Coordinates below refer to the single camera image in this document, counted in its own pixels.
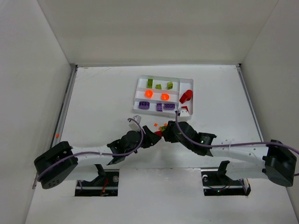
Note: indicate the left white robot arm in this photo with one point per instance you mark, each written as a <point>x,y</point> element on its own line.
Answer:
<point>58,163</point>

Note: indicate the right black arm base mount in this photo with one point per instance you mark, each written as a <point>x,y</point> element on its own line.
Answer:
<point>216,183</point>

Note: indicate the white compartment sorting tray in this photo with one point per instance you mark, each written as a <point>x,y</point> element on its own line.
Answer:
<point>180,86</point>

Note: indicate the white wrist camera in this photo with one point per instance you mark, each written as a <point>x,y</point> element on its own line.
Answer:
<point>183,113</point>
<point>136,122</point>

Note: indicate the purple butterfly lego bricks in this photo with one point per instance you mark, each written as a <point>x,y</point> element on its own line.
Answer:
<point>159,107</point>

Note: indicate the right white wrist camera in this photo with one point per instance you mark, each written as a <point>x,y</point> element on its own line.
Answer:
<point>183,113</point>

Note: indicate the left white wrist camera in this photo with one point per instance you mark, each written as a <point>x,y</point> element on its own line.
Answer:
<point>136,122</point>

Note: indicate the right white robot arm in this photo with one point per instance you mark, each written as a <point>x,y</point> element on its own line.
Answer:
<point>272,161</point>

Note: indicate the small lime green lego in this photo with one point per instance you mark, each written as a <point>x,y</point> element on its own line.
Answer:
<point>158,86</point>

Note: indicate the red oval flower lego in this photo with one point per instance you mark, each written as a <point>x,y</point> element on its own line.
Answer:
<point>189,93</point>

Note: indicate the orange round lego disc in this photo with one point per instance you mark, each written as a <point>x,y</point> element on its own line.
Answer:
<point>148,93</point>

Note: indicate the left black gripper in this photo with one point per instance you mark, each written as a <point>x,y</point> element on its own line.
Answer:
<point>147,136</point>

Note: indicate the purple half butterfly lego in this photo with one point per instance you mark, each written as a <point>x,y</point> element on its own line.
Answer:
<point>169,106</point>

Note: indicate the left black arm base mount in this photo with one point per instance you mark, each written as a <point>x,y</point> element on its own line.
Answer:
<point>105,184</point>

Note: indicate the lime green sloped lego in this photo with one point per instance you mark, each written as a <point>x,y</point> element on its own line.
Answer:
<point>169,85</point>

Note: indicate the small orange lego pieces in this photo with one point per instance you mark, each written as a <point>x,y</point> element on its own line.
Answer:
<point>160,126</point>

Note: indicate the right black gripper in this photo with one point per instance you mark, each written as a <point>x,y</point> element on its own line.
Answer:
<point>172,132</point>

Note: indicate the purple paw print lego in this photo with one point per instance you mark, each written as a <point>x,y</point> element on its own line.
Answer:
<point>144,105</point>

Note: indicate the lime green long lego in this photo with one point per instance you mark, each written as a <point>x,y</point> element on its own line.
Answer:
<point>150,83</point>

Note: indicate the orange curved lego piece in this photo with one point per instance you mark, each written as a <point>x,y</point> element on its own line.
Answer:
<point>165,97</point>

